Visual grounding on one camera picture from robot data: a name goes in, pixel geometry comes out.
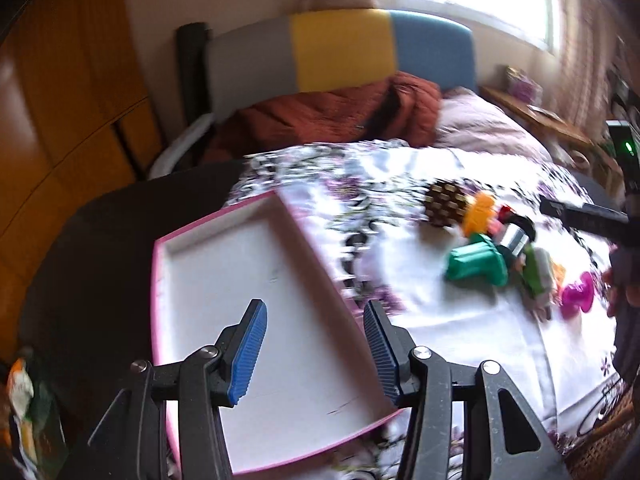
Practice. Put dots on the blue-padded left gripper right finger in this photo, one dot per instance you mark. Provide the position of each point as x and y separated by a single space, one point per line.
390 348

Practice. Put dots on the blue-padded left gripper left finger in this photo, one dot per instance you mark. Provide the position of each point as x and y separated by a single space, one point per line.
239 346

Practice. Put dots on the green plastic funnel piece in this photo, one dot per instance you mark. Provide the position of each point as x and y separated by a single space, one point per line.
477 259

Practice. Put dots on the black grey cylinder cup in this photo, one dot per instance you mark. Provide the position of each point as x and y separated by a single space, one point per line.
516 232

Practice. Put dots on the brown studded round object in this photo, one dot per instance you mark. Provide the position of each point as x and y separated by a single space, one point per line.
445 204

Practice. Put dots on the yellow-orange plastic piece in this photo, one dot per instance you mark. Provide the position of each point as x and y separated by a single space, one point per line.
479 214

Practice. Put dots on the green white plug-in adapter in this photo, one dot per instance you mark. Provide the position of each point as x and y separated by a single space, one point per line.
537 282

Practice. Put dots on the right hand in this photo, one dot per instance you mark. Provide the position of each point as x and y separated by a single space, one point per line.
611 289

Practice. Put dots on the wooden side shelf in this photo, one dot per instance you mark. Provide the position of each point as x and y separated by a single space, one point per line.
566 144

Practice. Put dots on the pink shallow tray box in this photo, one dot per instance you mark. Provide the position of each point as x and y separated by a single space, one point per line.
314 385

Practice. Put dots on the purple gift box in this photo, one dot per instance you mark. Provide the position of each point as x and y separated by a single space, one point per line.
521 87

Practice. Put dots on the floral embroidered white tablecloth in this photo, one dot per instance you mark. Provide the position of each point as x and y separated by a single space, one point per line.
317 231

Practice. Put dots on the orange plastic block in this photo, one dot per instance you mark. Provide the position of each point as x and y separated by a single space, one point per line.
558 275

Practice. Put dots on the mauve pillow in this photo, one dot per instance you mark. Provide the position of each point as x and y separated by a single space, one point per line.
469 122

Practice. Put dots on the magenta plastic piece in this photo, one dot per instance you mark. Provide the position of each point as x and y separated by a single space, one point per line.
578 297

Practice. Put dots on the white armrest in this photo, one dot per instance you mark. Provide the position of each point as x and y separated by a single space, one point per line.
168 159

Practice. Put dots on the rust red quilted jacket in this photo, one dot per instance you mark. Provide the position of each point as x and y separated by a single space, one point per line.
402 106

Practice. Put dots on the wooden wardrobe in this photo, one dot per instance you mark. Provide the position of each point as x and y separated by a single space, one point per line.
76 123

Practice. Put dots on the multicolour padded headboard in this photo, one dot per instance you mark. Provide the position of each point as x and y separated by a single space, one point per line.
334 49

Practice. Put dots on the black cushion roll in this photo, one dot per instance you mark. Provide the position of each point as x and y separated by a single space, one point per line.
191 44

